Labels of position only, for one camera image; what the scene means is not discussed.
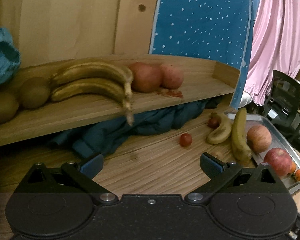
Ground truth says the long yellow banana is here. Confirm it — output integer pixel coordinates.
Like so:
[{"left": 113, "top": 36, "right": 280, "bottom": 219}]
[{"left": 231, "top": 107, "right": 253, "bottom": 161}]

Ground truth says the short curved yellow banana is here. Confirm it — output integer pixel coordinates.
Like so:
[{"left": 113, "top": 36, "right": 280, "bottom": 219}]
[{"left": 206, "top": 112, "right": 232, "bottom": 144}]

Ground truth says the red cherry tomato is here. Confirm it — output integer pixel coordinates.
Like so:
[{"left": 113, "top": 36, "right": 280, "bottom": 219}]
[
  {"left": 179, "top": 133, "right": 192, "bottom": 147},
  {"left": 207, "top": 117, "right": 219, "bottom": 129}
]

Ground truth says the yellowish red apple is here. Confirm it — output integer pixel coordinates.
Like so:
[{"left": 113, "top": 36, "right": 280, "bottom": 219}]
[{"left": 247, "top": 125, "right": 272, "bottom": 154}]

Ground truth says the red pink apple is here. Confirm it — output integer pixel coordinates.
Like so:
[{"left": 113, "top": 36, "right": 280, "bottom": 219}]
[{"left": 263, "top": 147, "right": 292, "bottom": 178}]

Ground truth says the dark teal cloth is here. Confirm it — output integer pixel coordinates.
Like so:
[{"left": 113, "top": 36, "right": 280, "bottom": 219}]
[{"left": 53, "top": 96, "right": 222, "bottom": 158}]

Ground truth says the metal tray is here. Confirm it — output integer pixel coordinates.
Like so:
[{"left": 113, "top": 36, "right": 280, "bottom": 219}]
[{"left": 245, "top": 114, "right": 300, "bottom": 194}]

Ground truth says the wooden desk shelf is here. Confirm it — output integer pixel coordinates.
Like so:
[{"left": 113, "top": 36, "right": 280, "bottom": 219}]
[{"left": 0, "top": 54, "right": 240, "bottom": 146}]

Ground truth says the black office chair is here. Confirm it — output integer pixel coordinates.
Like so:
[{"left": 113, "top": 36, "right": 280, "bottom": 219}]
[{"left": 263, "top": 70, "right": 300, "bottom": 142}]

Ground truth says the shelf kiwi right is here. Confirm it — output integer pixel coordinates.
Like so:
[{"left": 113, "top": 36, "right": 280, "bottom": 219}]
[{"left": 19, "top": 77, "right": 50, "bottom": 109}]

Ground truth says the shelf kiwi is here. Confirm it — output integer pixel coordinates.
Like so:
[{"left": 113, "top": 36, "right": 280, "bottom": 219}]
[
  {"left": 0, "top": 92, "right": 19, "bottom": 124},
  {"left": 19, "top": 77, "right": 50, "bottom": 109}
]

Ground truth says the shelf kiwi left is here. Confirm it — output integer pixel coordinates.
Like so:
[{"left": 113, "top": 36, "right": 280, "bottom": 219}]
[{"left": 0, "top": 92, "right": 19, "bottom": 124}]

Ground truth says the right shelf apple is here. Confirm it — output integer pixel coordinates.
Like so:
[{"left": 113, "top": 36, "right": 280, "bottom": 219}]
[{"left": 159, "top": 64, "right": 184, "bottom": 89}]

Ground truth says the shelf apple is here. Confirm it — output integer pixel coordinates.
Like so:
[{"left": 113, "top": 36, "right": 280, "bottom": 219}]
[
  {"left": 129, "top": 62, "right": 162, "bottom": 93},
  {"left": 159, "top": 64, "right": 184, "bottom": 89}
]

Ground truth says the upper shelf banana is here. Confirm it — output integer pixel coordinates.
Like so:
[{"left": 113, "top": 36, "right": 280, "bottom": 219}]
[{"left": 50, "top": 61, "right": 134, "bottom": 100}]

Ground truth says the left shelf apple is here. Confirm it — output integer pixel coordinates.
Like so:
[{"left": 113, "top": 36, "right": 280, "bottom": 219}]
[{"left": 129, "top": 62, "right": 162, "bottom": 93}]

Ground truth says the light blue crumpled cloth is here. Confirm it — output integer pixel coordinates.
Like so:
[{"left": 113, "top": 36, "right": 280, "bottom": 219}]
[{"left": 0, "top": 28, "right": 21, "bottom": 85}]

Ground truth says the pink curtain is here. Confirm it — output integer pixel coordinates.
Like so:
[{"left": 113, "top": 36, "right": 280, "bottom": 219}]
[{"left": 244, "top": 0, "right": 300, "bottom": 106}]

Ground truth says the blue starry fabric wardrobe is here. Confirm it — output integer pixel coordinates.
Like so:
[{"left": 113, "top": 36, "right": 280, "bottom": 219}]
[{"left": 149, "top": 0, "right": 253, "bottom": 108}]

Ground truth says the wooden board panel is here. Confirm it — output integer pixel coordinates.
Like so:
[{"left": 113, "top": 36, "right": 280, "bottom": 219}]
[{"left": 0, "top": 0, "right": 157, "bottom": 67}]

